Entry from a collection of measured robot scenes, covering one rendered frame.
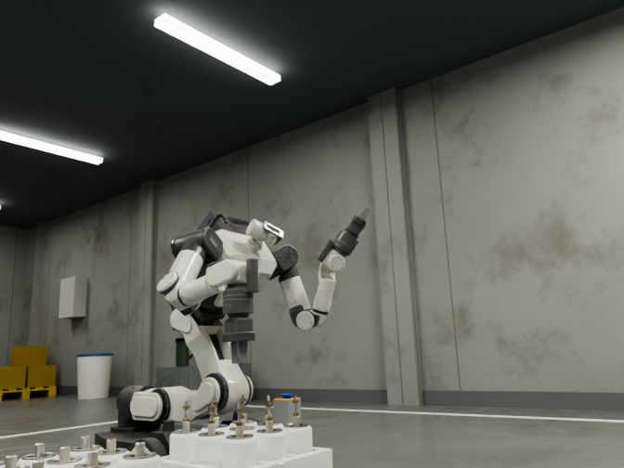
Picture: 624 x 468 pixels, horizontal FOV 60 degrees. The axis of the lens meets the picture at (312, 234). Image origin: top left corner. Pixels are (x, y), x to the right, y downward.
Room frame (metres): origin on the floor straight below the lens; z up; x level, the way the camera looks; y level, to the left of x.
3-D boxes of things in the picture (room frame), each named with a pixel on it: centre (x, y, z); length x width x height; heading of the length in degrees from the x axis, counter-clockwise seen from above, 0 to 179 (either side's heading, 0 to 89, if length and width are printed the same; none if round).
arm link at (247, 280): (1.57, 0.21, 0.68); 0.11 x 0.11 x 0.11; 59
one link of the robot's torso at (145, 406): (2.39, 0.66, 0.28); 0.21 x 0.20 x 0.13; 51
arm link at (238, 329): (1.58, 0.22, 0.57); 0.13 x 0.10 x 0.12; 38
